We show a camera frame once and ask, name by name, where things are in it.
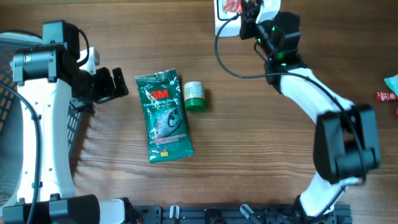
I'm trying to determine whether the green snack bag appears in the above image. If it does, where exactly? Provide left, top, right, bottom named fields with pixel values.
left=136, top=69, right=194, bottom=163

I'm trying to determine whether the green lid white jar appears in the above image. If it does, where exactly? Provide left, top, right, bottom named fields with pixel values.
left=183, top=81, right=206, bottom=112

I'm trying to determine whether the red coffee stick sachet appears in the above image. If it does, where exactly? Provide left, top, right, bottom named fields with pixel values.
left=376, top=91, right=398, bottom=102

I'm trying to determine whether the light teal tissue pack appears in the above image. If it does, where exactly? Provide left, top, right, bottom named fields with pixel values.
left=384, top=75, right=398, bottom=95

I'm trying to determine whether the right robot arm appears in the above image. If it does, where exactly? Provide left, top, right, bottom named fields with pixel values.
left=239, top=1, right=381, bottom=223

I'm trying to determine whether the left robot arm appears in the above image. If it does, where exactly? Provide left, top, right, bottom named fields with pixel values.
left=2, top=20, right=139, bottom=223

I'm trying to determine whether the white barcode scanner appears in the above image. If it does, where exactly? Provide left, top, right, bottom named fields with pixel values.
left=213, top=0, right=242, bottom=38

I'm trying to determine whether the grey plastic mesh basket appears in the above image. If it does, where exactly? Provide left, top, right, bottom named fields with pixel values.
left=1, top=30, right=83, bottom=207

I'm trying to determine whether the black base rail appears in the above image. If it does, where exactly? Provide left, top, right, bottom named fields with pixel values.
left=126, top=204, right=353, bottom=224

